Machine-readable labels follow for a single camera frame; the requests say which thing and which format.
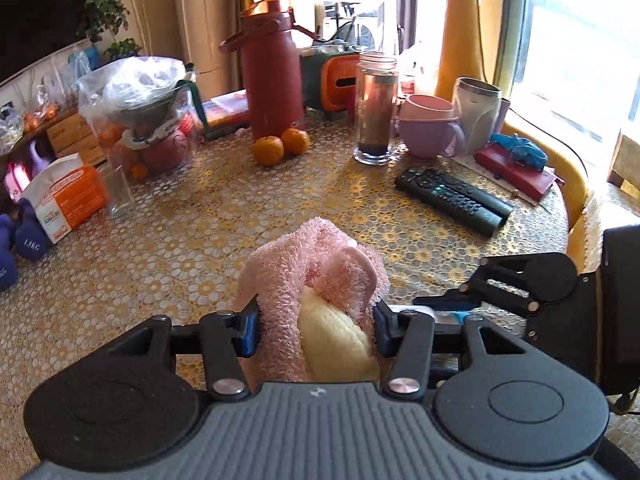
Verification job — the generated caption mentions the stainless steel tumbler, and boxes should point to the stainless steel tumbler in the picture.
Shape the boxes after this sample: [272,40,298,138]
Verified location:
[451,77,503,157]

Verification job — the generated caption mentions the orange white tissue pack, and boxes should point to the orange white tissue pack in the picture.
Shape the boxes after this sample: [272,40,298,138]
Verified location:
[19,152,109,245]

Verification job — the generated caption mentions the clear plastic bag of fruit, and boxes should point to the clear plastic bag of fruit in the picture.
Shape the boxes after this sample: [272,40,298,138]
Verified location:
[77,55,200,182]

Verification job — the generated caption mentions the dark green box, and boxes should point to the dark green box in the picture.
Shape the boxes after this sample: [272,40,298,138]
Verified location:
[299,52,327,111]

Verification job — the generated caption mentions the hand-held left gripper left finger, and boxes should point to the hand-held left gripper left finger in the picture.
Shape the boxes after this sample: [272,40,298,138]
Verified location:
[114,304,262,402]

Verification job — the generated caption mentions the red flat box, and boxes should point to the red flat box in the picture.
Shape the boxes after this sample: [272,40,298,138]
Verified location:
[199,90,251,142]

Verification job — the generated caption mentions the dark purple dumbbell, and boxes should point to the dark purple dumbbell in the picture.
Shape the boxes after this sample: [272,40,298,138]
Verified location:
[0,214,20,292]
[14,209,52,264]

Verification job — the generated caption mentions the blue plastic bag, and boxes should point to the blue plastic bag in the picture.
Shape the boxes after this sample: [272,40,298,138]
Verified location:
[489,133,549,172]

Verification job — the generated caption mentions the yellow curtain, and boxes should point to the yellow curtain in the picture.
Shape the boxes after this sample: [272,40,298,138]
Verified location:
[434,0,507,103]

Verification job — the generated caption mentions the pink cup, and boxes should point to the pink cup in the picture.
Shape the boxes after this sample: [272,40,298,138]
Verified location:
[401,93,460,122]

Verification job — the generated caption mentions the black television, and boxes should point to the black television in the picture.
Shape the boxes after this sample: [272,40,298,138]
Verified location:
[0,0,94,87]

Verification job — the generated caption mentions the yellow chair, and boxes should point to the yellow chair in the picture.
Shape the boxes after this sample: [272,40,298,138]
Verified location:
[500,109,592,263]

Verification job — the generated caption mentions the red thermos jug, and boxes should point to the red thermos jug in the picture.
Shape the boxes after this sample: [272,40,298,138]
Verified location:
[220,0,317,142]

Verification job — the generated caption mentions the black remote with buttons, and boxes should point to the black remote with buttons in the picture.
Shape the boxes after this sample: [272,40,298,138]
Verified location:
[394,167,515,222]

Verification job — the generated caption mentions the cream standing air conditioner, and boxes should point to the cream standing air conditioner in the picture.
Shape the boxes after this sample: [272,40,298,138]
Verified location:
[174,0,247,98]

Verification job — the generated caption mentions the plain black remote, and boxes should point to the plain black remote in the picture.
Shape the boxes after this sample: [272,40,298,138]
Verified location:
[424,199,502,239]

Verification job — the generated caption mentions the pink fluffy towel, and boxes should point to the pink fluffy towel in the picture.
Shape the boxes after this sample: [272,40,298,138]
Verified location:
[237,217,391,382]

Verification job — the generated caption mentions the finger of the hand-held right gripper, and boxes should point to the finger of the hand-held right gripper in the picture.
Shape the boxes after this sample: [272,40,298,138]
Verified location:
[414,254,547,318]

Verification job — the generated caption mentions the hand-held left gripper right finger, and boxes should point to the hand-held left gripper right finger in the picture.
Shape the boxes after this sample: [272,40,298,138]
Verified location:
[372,301,527,402]

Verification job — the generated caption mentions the potted houseplant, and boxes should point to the potted houseplant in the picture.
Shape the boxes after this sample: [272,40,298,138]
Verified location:
[75,0,163,62]

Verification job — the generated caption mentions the empty drinking glass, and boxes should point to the empty drinking glass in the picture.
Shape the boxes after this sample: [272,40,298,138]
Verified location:
[97,162,136,220]

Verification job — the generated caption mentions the red wallet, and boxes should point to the red wallet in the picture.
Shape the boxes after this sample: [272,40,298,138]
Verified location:
[473,144,560,202]

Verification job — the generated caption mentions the white blue tube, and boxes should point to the white blue tube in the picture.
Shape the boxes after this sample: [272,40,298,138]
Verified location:
[389,305,472,325]

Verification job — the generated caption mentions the orange tissue box holder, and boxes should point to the orange tissue box holder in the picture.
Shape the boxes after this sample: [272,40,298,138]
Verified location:
[319,54,364,114]

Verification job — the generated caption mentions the glass tea bottle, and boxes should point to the glass tea bottle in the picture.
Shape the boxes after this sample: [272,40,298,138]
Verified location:
[353,51,400,166]

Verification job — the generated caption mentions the yellow fluffy cloth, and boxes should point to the yellow fluffy cloth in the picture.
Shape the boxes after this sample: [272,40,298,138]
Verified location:
[298,290,382,383]

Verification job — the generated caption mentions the tangerine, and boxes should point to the tangerine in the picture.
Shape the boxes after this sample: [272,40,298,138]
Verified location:
[252,135,285,167]
[281,127,311,156]

